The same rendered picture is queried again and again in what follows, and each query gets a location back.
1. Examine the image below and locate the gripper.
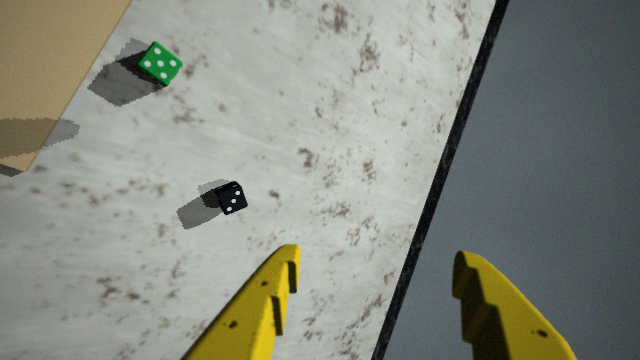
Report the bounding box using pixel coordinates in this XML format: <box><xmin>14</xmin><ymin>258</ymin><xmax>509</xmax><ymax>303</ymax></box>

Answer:
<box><xmin>180</xmin><ymin>244</ymin><xmax>577</xmax><ymax>360</ymax></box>

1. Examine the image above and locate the green die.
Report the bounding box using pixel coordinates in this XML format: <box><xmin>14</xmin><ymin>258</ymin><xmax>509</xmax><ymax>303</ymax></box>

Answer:
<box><xmin>137</xmin><ymin>42</ymin><xmax>183</xmax><ymax>87</ymax></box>

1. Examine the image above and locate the tan square mat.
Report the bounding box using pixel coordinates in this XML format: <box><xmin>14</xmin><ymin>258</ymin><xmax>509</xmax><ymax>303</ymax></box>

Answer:
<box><xmin>0</xmin><ymin>0</ymin><xmax>132</xmax><ymax>172</ymax></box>

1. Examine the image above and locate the black die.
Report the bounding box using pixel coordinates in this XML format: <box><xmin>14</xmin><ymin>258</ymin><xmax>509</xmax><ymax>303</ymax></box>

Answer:
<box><xmin>214</xmin><ymin>181</ymin><xmax>248</xmax><ymax>215</ymax></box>

